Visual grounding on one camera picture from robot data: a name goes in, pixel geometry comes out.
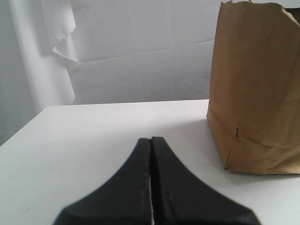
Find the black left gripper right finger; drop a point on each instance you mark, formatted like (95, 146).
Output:
(180, 198)

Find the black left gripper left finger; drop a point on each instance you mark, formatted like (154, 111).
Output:
(123, 200)

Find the brown paper bag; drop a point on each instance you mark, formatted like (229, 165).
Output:
(254, 105)

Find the white backdrop cloth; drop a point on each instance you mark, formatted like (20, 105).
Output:
(36, 57)

